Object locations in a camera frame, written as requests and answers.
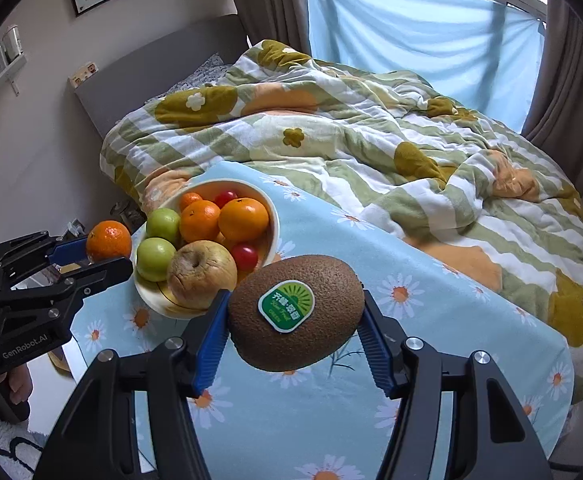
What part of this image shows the small green apple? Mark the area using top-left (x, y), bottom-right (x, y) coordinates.
top-left (145, 208), bottom-right (182, 249)

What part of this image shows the brown curtain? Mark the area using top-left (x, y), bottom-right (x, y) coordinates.
top-left (226, 0), bottom-right (315, 58)
top-left (521, 0), bottom-right (583, 196)

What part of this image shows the person's left hand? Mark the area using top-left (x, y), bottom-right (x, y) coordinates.
top-left (0, 365), bottom-right (34, 411)

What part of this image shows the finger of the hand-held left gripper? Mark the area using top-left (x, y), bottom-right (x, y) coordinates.
top-left (0, 231), bottom-right (92, 293)
top-left (0, 256), bottom-right (134, 321)

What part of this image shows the wrinkled yellow-red apple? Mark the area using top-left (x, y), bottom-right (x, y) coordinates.
top-left (166, 240), bottom-right (238, 310)

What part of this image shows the floral striped quilt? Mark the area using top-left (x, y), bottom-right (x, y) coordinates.
top-left (100, 40), bottom-right (583, 406)

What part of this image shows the grey patterned pillow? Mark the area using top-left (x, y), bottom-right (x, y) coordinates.
top-left (158, 52), bottom-right (232, 101)

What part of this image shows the grey bed headboard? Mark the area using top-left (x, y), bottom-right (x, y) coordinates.
top-left (74, 13), bottom-right (249, 141)

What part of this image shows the brown kiwi with green sticker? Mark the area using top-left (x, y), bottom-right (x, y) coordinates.
top-left (228, 255), bottom-right (365, 373)

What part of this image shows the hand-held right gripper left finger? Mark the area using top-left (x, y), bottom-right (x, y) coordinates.
top-left (34, 290), bottom-right (232, 480)

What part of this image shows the cream oval bowl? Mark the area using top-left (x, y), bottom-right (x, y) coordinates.
top-left (132, 178), bottom-right (279, 320)

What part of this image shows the large green apple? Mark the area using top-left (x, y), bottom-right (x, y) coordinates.
top-left (136, 237), bottom-right (178, 282)

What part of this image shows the daisy print blue tablecloth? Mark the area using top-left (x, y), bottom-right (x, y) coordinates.
top-left (68, 160), bottom-right (575, 480)

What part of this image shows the white jar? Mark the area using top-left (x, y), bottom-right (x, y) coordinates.
top-left (2, 25), bottom-right (24, 61)

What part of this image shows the white fluffy rug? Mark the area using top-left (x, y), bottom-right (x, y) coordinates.
top-left (0, 400), bottom-right (47, 480)

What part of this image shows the light blue window sheet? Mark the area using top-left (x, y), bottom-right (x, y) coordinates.
top-left (304, 0), bottom-right (547, 136)

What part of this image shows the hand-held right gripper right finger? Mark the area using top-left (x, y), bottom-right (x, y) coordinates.
top-left (356, 292), bottom-right (555, 480)

